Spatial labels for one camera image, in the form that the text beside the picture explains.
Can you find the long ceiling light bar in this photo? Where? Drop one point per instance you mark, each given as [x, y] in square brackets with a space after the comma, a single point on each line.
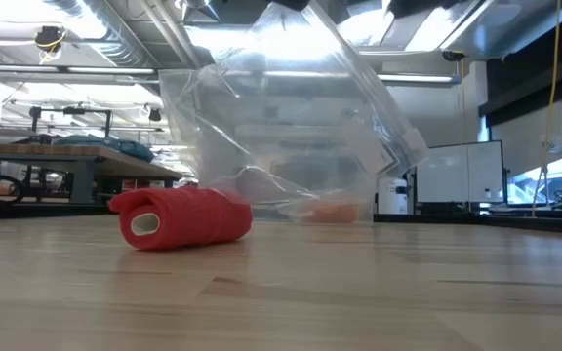
[115, 70]

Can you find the clear plastic storage box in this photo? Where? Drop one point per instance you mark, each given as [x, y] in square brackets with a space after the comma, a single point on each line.
[339, 195]

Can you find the black-topped white canister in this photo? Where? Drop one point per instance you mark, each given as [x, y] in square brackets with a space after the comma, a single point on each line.
[393, 197]

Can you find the red storage bin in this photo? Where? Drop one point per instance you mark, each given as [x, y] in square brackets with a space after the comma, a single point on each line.
[137, 183]

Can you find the ribbed silver ventilation duct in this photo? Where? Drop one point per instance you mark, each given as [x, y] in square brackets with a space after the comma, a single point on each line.
[115, 44]

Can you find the wooden background workbench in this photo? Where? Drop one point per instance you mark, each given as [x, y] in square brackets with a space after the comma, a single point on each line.
[66, 152]

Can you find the black background gantry frame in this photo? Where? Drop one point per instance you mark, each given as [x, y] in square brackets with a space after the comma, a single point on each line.
[71, 111]

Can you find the red elastic bandage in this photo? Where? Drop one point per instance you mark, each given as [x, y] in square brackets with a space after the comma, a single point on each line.
[188, 219]

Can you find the large smooth silver duct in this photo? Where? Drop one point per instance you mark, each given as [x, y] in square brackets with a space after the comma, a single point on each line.
[505, 34]

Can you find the clear plastic zip bag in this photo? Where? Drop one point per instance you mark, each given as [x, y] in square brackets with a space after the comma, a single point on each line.
[286, 122]

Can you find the teal cloth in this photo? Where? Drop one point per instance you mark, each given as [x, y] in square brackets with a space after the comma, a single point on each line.
[115, 145]

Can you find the white board with black frame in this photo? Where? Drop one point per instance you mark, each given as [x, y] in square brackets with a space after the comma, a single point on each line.
[456, 170]

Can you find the bagged orange bandage roll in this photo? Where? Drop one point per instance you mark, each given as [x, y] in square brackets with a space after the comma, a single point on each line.
[334, 213]

